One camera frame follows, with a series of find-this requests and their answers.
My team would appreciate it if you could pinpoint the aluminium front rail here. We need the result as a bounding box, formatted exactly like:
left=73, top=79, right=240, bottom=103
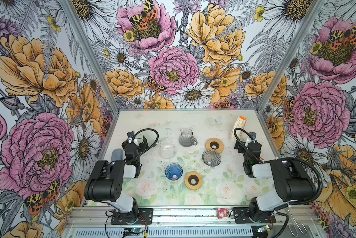
left=63, top=205, right=326, bottom=238

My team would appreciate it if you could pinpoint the grey ribbed glass pitcher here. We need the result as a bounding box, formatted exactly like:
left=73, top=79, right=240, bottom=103
left=178, top=129, right=198, bottom=147

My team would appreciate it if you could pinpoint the coffee filter pack orange top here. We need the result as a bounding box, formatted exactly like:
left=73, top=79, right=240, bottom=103
left=229, top=115, right=247, bottom=142

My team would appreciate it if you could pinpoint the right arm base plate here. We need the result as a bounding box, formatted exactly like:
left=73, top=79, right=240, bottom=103
left=232, top=207, right=276, bottom=224

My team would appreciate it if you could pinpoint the wooden dripper ring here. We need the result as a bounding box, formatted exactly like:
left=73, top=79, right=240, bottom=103
left=184, top=171, right=203, bottom=190
left=205, top=137, right=225, bottom=154

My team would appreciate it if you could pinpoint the green circuit board right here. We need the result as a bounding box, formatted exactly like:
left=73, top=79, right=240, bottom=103
left=256, top=225, right=271, bottom=233

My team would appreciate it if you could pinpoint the green circuit board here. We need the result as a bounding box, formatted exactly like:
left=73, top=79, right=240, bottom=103
left=256, top=225, right=271, bottom=233
left=122, top=227, right=145, bottom=237

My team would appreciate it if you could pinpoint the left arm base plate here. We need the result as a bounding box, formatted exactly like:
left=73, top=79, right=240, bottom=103
left=110, top=208, right=154, bottom=225

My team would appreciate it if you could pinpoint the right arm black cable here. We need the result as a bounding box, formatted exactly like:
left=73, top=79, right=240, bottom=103
left=233, top=127, right=324, bottom=206

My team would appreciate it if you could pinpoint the grey glass dripper cone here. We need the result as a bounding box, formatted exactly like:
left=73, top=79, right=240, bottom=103
left=202, top=150, right=221, bottom=167

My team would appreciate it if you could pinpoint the green circuit board left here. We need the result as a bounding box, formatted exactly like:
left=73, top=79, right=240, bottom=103
left=122, top=227, right=145, bottom=237

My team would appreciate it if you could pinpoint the pink toy on rail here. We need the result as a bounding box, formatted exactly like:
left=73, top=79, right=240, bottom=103
left=217, top=208, right=229, bottom=219

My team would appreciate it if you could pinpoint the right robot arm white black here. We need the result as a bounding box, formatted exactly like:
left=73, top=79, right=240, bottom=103
left=233, top=128, right=323, bottom=223

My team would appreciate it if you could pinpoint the grey blue oval pad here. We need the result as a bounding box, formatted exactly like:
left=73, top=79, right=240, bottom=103
left=111, top=148, right=124, bottom=162

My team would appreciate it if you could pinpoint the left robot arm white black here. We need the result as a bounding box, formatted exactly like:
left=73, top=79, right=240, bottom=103
left=84, top=131, right=148, bottom=225

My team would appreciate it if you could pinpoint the blue glass dripper cone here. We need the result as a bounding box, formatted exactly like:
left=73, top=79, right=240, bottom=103
left=165, top=163, right=183, bottom=180

